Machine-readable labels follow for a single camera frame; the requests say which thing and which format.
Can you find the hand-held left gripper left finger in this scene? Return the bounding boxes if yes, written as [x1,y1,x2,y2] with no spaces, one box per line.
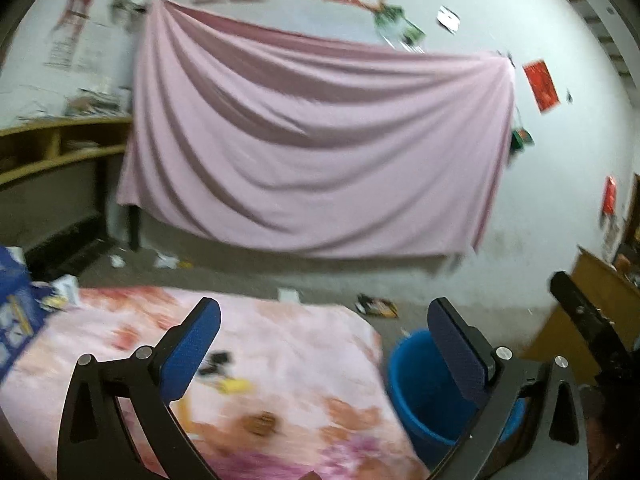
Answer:
[56,297,222,480]

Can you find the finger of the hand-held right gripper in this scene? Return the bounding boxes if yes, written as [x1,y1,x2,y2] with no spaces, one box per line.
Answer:
[550,271,622,347]

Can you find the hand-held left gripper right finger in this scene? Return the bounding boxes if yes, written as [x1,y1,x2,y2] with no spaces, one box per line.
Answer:
[427,297,590,480]

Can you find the small black wrapper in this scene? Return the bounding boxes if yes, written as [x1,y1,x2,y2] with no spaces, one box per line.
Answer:
[199,352,231,376]

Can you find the blue plastic bucket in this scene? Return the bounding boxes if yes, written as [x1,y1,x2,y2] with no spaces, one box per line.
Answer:
[386,329,526,466]

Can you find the small brown wrapper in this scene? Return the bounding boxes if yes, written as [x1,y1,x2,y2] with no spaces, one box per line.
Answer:
[247,411,278,436]

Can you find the wooden cabinet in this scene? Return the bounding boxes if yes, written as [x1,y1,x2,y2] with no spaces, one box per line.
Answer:
[520,247,640,376]

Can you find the black and yellow snack packet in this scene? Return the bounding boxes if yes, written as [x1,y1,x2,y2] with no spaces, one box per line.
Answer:
[356,294,399,318]

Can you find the floral blanket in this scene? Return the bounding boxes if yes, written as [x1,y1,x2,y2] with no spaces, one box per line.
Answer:
[0,286,431,480]

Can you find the red hanging packet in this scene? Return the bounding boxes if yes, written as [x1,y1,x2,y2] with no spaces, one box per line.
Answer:
[602,176,618,216]

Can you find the blue cardboard box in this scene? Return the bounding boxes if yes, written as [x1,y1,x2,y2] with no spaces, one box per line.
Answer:
[0,245,48,386]

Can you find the pink hanging sheet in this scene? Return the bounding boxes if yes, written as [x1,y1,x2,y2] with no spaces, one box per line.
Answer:
[116,0,516,261]

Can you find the wooden desk with shelves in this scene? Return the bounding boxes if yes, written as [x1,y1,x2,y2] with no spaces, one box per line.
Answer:
[0,116,142,252]

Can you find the green photo print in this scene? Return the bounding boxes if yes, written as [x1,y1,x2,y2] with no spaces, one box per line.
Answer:
[375,5,408,36]
[397,20,426,51]

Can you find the red wall poster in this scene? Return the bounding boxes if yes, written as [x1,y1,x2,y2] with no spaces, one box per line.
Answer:
[522,60,560,113]

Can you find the paper wall calendar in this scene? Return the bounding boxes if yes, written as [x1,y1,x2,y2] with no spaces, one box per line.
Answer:
[45,20,101,71]

